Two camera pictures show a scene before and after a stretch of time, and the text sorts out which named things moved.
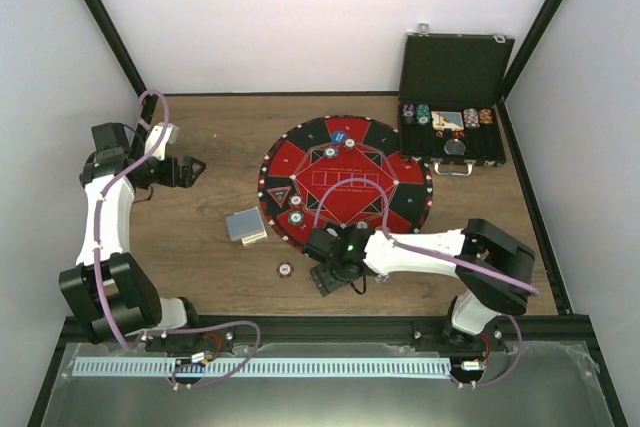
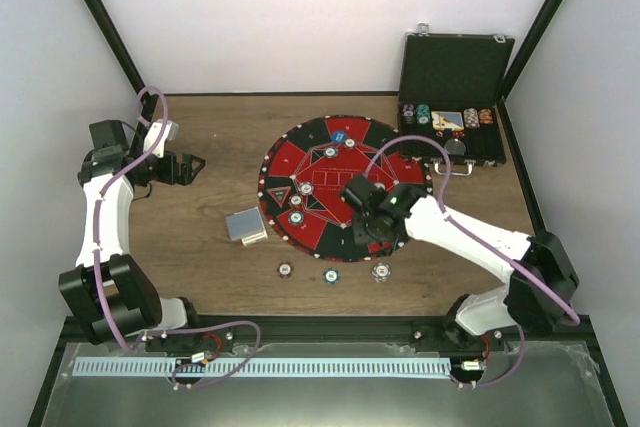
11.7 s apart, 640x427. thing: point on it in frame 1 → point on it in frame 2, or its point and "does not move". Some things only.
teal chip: x=295 y=218 does not move
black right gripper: x=325 y=280 → x=361 y=235
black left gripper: x=186 y=179 does not move
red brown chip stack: x=285 y=269 does not move
